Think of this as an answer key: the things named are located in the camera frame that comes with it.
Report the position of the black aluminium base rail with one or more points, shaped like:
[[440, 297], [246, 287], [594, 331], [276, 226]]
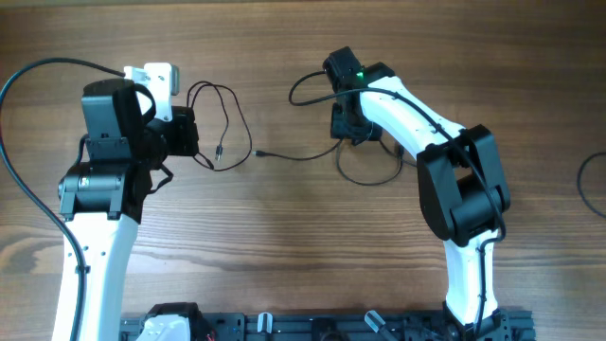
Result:
[[184, 321]]

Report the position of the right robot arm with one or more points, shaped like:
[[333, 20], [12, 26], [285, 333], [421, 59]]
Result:
[[463, 193]]

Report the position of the grey clamp lever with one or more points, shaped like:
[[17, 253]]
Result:
[[374, 321], [265, 323]]

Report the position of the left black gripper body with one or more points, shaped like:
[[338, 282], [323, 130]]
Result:
[[176, 138]]

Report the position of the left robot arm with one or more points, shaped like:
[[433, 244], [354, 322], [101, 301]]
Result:
[[132, 127]]

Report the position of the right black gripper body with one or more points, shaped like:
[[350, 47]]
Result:
[[345, 125]]

